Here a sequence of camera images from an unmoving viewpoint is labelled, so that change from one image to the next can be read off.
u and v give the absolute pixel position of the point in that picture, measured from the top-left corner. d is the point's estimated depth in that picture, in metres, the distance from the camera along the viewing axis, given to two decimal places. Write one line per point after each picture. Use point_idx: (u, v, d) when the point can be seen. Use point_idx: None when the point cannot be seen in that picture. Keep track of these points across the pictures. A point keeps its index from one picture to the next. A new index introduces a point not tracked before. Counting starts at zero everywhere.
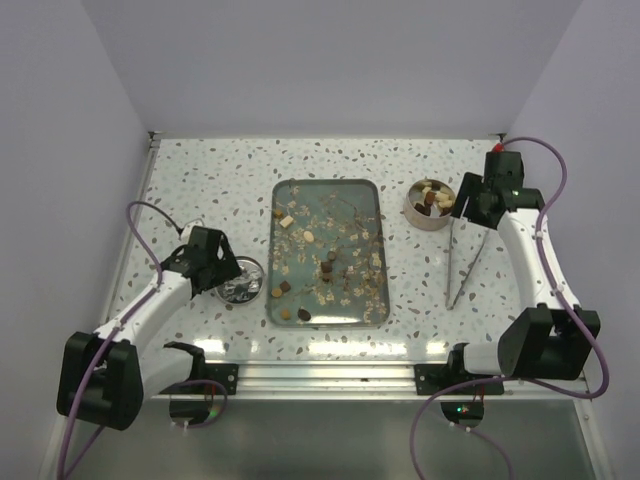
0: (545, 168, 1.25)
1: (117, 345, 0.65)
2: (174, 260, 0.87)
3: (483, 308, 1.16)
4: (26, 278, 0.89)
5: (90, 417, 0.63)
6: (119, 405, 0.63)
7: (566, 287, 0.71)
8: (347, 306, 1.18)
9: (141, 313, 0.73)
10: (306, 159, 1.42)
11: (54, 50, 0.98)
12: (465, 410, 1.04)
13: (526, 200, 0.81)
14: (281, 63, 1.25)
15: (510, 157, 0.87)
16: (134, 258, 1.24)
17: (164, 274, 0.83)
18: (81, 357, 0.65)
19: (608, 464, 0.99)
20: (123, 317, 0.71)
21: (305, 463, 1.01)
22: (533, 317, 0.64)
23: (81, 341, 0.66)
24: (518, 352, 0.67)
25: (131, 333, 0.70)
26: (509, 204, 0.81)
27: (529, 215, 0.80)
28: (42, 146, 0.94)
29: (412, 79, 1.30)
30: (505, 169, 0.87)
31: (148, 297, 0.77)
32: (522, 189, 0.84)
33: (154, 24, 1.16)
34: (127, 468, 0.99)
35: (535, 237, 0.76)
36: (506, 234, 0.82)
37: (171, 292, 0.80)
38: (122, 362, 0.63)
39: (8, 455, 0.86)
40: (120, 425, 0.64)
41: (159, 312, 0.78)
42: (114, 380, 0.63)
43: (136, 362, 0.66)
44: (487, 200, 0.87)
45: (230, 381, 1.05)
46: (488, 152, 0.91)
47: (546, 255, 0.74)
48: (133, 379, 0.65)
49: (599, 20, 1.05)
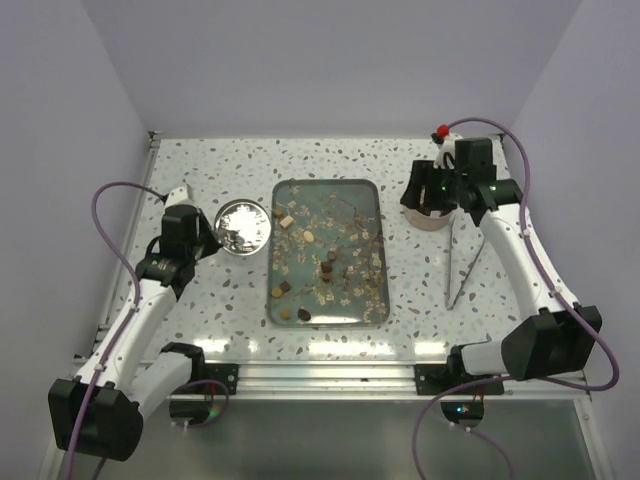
0: (546, 168, 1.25)
1: (102, 388, 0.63)
2: (152, 264, 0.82)
3: (483, 308, 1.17)
4: (27, 278, 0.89)
5: (92, 448, 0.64)
6: (118, 442, 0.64)
7: (562, 285, 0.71)
8: (347, 306, 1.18)
9: (122, 345, 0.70)
10: (306, 159, 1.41)
11: (53, 50, 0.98)
12: (465, 410, 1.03)
13: (504, 196, 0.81)
14: (281, 63, 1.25)
15: (482, 147, 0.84)
16: (134, 258, 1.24)
17: (143, 285, 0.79)
18: (68, 402, 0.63)
19: (608, 463, 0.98)
20: (104, 355, 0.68)
21: (305, 462, 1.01)
22: (538, 324, 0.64)
23: (65, 386, 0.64)
24: (527, 358, 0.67)
25: (115, 373, 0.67)
26: (490, 203, 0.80)
27: (510, 214, 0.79)
28: (41, 146, 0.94)
29: (412, 80, 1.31)
30: (477, 161, 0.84)
31: (129, 320, 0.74)
32: (497, 181, 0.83)
33: (153, 25, 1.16)
34: (128, 468, 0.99)
35: (522, 237, 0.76)
36: (491, 233, 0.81)
37: (152, 308, 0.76)
38: (109, 408, 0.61)
39: (9, 457, 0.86)
40: (121, 455, 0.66)
41: (147, 332, 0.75)
42: (108, 423, 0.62)
43: (125, 401, 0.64)
44: (464, 198, 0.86)
45: (230, 381, 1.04)
46: (458, 142, 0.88)
47: (536, 253, 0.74)
48: (126, 414, 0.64)
49: (598, 20, 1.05)
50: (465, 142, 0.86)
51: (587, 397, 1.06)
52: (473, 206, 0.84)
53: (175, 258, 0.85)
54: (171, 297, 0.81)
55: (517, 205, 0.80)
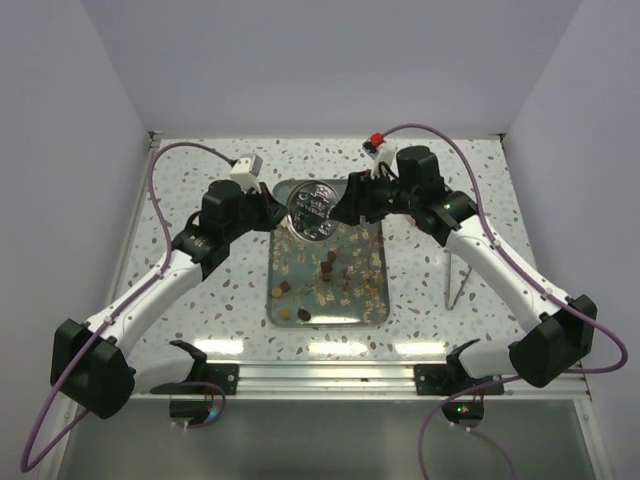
0: (548, 168, 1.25)
1: (104, 341, 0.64)
2: (188, 236, 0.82)
3: (483, 307, 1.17)
4: (26, 277, 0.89)
5: (76, 397, 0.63)
6: (100, 399, 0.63)
7: (550, 284, 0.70)
8: (347, 306, 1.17)
9: (135, 306, 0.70)
10: (306, 159, 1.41)
11: (52, 47, 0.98)
12: (465, 410, 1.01)
13: (460, 211, 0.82)
14: (281, 63, 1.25)
15: (428, 164, 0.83)
16: (134, 258, 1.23)
17: (174, 256, 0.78)
18: (71, 343, 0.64)
19: (608, 464, 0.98)
20: (116, 310, 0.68)
21: (306, 462, 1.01)
22: (544, 332, 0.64)
23: (72, 328, 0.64)
24: (547, 367, 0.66)
25: (120, 330, 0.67)
26: (452, 223, 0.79)
27: (473, 228, 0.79)
28: (41, 147, 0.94)
29: (411, 80, 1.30)
30: (427, 179, 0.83)
31: (150, 284, 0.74)
32: (448, 197, 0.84)
33: (152, 24, 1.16)
34: (127, 469, 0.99)
35: (494, 247, 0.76)
36: (461, 249, 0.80)
37: (176, 279, 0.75)
38: (105, 362, 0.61)
39: (11, 456, 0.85)
40: (102, 413, 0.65)
41: (163, 300, 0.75)
42: (99, 377, 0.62)
43: (122, 361, 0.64)
44: (421, 221, 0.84)
45: (230, 381, 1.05)
46: (402, 159, 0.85)
47: (513, 259, 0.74)
48: (119, 375, 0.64)
49: (597, 20, 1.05)
50: (410, 160, 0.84)
51: (587, 397, 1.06)
52: (433, 229, 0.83)
53: (212, 236, 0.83)
54: (197, 275, 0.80)
55: (476, 217, 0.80)
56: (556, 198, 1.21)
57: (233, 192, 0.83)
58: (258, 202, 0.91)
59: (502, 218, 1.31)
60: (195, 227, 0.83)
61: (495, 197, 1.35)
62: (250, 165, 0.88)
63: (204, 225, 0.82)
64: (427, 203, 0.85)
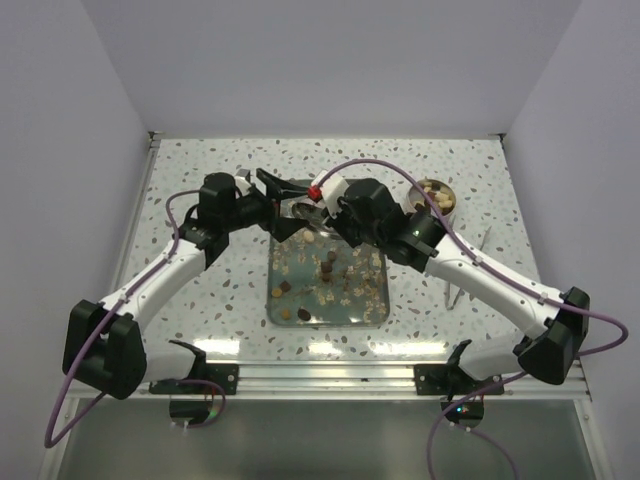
0: (550, 168, 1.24)
1: (121, 317, 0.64)
2: (189, 227, 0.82)
3: (483, 308, 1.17)
4: (25, 275, 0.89)
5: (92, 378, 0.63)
6: (119, 377, 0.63)
7: (541, 286, 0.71)
8: (347, 306, 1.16)
9: (148, 285, 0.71)
10: (306, 158, 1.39)
11: (52, 48, 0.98)
12: (465, 410, 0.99)
13: (428, 234, 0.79)
14: (281, 63, 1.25)
15: (380, 196, 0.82)
16: (134, 258, 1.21)
17: (179, 243, 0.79)
18: (86, 323, 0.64)
19: (609, 465, 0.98)
20: (129, 289, 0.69)
21: (305, 462, 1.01)
22: (555, 339, 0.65)
23: (87, 308, 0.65)
24: (563, 368, 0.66)
25: (135, 306, 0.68)
26: (428, 249, 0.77)
27: (451, 250, 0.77)
28: (41, 144, 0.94)
29: (412, 78, 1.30)
30: (385, 210, 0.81)
31: (159, 267, 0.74)
32: (411, 223, 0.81)
33: (153, 24, 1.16)
34: (128, 468, 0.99)
35: (476, 264, 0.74)
36: (442, 273, 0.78)
37: (183, 264, 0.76)
38: (122, 337, 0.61)
39: (11, 454, 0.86)
40: (119, 393, 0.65)
41: (171, 283, 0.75)
42: (116, 352, 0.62)
43: (137, 338, 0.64)
44: (394, 253, 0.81)
45: (230, 381, 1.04)
46: (353, 199, 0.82)
47: (499, 271, 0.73)
48: (134, 354, 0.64)
49: (598, 18, 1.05)
50: (362, 197, 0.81)
51: (587, 397, 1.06)
52: (408, 258, 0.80)
53: (211, 227, 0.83)
54: (201, 264, 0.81)
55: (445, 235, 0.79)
56: (556, 197, 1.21)
57: (227, 184, 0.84)
58: (260, 197, 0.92)
59: (502, 218, 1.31)
60: (194, 220, 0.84)
61: (495, 197, 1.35)
62: (245, 176, 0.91)
63: (203, 217, 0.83)
64: (393, 235, 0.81)
